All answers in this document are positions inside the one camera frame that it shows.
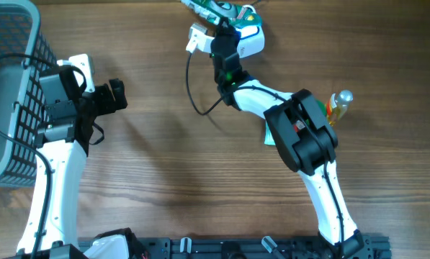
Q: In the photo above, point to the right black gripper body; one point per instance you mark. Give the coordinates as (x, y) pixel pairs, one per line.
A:
(235, 36)

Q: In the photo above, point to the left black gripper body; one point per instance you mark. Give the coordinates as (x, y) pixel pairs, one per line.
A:
(99, 101)

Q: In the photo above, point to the green 3M gloves packet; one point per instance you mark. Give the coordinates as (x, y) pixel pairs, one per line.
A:
(214, 11)

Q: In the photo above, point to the mint green wipes packet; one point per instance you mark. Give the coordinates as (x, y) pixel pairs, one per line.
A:
(268, 138)

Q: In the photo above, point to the yellow dish soap bottle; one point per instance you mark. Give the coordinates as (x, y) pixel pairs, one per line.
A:
(338, 105)

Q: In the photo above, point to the green lid stock jar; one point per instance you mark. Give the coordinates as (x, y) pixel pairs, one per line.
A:
(322, 107)

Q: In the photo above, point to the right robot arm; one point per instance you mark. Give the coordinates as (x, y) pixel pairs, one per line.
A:
(304, 139)

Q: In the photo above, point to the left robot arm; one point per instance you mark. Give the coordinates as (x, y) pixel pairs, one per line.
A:
(62, 145)

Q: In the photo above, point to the white barcode scanner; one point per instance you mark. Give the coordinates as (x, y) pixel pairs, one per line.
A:
(252, 39)

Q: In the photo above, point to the grey plastic mesh basket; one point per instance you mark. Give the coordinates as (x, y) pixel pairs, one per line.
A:
(24, 54)

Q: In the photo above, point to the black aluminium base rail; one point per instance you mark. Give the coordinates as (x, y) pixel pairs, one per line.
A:
(307, 247)

